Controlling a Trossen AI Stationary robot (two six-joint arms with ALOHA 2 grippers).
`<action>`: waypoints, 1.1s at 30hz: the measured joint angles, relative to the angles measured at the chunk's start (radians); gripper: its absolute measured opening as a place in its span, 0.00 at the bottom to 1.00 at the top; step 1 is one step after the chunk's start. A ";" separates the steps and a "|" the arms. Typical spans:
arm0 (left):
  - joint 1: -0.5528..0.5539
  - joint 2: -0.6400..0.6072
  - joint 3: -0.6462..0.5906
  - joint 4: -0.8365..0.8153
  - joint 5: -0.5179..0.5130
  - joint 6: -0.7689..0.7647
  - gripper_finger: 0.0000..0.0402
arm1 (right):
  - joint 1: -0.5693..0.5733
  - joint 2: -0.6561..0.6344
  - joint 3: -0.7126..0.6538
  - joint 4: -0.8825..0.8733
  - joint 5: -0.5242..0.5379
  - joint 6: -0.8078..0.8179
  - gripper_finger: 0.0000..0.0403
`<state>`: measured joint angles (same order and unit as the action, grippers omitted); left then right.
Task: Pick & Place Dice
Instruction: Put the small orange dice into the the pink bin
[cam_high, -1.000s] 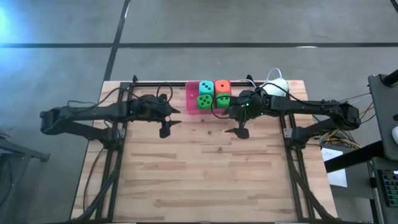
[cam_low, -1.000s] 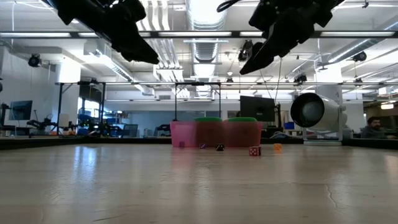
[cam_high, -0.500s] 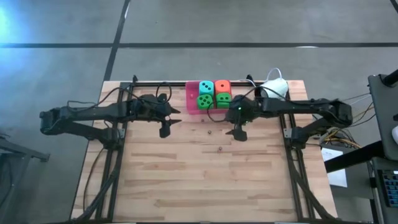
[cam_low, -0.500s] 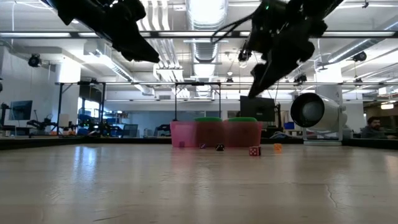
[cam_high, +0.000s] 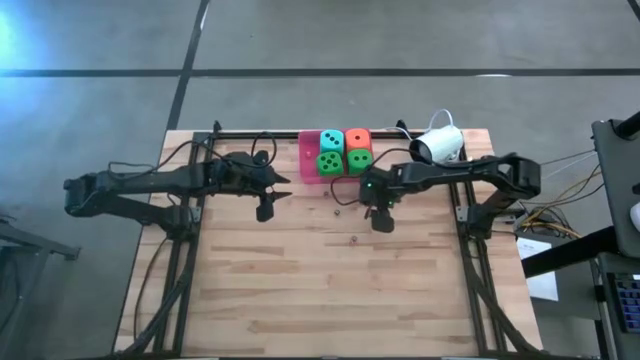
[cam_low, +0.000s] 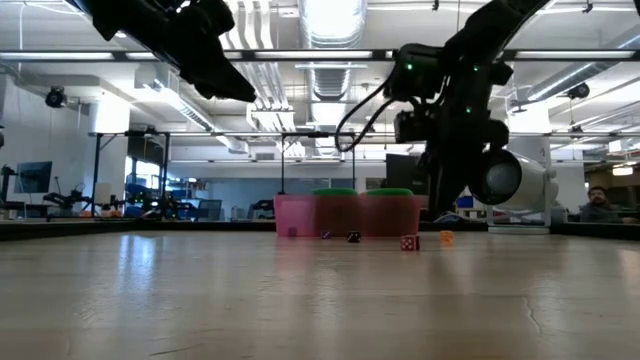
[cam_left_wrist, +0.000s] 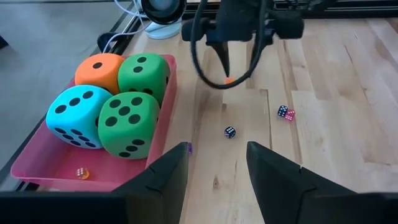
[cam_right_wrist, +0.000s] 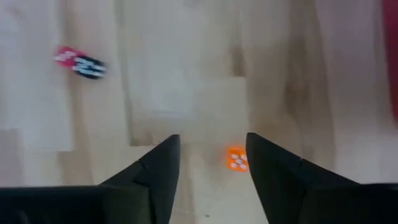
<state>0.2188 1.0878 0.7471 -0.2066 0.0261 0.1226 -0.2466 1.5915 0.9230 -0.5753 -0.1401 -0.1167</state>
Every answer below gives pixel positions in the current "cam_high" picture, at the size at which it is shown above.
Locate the pink plastic tray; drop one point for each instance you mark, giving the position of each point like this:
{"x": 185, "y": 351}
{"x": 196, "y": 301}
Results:
{"x": 307, "y": 170}

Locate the small white device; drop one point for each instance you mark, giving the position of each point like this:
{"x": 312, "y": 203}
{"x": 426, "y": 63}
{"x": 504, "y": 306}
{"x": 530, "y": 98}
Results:
{"x": 636, "y": 216}

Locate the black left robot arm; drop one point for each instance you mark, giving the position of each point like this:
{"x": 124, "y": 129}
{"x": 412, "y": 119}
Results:
{"x": 150, "y": 180}

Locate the black aluminium table frame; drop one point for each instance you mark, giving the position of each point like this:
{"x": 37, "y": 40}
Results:
{"x": 287, "y": 135}

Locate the computer keyboard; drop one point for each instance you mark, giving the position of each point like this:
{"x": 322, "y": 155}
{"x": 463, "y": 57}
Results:
{"x": 629, "y": 302}

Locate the grey metal stand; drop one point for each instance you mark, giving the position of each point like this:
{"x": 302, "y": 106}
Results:
{"x": 35, "y": 242}

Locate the orange foam die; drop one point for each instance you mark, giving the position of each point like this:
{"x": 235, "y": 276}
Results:
{"x": 359, "y": 137}

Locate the white paper sheet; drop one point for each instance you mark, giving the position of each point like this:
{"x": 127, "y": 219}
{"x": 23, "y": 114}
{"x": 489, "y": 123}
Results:
{"x": 542, "y": 285}

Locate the black metal beam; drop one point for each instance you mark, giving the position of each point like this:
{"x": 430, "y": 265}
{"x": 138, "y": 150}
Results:
{"x": 565, "y": 252}

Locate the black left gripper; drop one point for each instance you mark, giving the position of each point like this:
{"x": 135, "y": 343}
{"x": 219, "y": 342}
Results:
{"x": 245, "y": 177}

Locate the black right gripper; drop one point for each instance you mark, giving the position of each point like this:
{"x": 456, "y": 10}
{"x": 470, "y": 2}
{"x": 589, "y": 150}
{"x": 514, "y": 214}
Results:
{"x": 380, "y": 187}

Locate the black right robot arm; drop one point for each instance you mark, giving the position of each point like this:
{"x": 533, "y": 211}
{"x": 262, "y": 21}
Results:
{"x": 465, "y": 170}

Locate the green foam die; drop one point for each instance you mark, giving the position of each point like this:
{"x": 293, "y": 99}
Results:
{"x": 330, "y": 164}
{"x": 360, "y": 161}

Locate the teal foam die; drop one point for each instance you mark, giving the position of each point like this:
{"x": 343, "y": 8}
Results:
{"x": 332, "y": 142}

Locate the dark grey cart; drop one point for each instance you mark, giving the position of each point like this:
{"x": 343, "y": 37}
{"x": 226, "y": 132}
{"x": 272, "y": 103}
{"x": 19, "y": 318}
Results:
{"x": 617, "y": 190}

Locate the white camera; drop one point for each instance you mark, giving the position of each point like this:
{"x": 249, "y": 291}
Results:
{"x": 440, "y": 142}

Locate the black cart pole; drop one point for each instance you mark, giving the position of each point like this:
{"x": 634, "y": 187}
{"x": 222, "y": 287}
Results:
{"x": 629, "y": 125}

